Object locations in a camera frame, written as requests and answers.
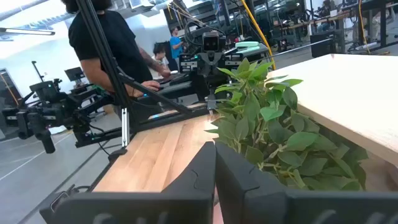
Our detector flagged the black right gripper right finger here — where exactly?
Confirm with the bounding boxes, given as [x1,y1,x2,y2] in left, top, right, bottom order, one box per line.
[216,142,398,224]

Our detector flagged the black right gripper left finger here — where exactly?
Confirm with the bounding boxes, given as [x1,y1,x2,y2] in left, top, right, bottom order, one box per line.
[39,141,216,224]

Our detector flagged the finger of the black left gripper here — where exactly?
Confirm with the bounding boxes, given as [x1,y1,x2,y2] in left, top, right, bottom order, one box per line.
[206,93,218,111]

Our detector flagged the grey-green rubber slide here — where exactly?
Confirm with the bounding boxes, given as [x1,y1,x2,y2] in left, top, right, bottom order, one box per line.
[234,41,261,53]

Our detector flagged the person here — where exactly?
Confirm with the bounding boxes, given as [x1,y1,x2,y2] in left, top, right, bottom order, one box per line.
[169,26,185,60]
[152,43,170,78]
[60,0,172,122]

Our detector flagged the green artificial leafy plant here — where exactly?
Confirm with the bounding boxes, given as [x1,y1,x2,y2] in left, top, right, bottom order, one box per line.
[205,57,369,191]

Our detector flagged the black computer monitor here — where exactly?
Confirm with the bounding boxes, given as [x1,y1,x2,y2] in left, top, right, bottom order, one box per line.
[310,32,337,58]
[64,66,86,83]

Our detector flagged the long ceiling light fixture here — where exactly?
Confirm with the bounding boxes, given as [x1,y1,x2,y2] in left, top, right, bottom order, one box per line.
[0,27,56,36]

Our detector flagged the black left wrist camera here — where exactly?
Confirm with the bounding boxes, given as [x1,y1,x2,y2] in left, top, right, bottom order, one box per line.
[201,30,222,53]

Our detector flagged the yellow hanging cable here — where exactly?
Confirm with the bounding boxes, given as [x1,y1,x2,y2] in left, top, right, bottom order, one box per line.
[241,0,277,71]

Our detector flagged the black aluminium rig frame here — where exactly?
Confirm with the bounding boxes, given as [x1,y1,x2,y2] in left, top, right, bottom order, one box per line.
[74,0,215,156]

